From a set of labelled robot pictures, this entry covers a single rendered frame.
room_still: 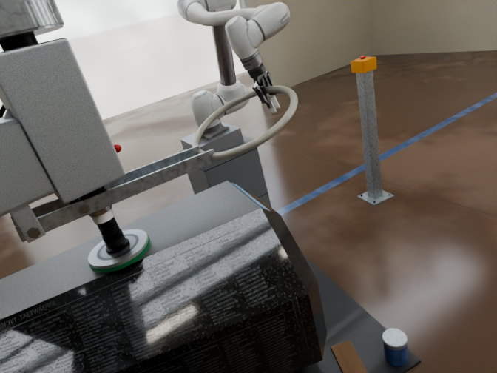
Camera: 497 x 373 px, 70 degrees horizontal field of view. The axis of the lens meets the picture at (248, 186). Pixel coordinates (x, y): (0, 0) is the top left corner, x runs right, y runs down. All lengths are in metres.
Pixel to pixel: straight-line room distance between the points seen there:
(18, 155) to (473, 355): 1.89
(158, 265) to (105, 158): 0.41
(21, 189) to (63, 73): 0.33
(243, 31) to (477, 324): 1.70
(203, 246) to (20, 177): 0.60
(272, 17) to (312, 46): 6.30
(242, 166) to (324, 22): 6.08
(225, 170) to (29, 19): 1.47
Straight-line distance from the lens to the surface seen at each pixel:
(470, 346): 2.00
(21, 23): 1.11
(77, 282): 1.37
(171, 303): 1.28
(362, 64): 2.58
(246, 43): 1.56
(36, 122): 1.11
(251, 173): 2.37
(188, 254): 1.30
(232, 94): 2.31
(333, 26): 8.27
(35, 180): 1.14
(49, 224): 1.21
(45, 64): 1.11
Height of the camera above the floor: 1.54
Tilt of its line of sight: 25 degrees down
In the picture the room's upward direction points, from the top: 15 degrees counter-clockwise
